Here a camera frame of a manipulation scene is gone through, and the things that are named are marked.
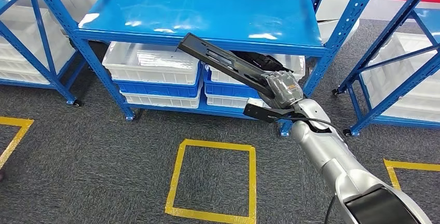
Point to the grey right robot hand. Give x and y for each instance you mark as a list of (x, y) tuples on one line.
[(283, 90)]

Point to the black plastic car part panel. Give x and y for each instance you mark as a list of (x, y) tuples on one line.
[(190, 43)]

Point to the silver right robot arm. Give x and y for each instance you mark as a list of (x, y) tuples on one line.
[(330, 150)]

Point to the black part in bin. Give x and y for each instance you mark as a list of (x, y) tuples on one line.
[(261, 61)]

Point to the blue plastic bin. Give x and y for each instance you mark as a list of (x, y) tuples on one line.
[(154, 90), (227, 90)]

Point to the yellow floor tape square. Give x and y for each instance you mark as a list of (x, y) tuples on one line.
[(213, 144), (412, 165)]

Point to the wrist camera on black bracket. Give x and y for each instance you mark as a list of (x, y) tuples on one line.
[(257, 113)]

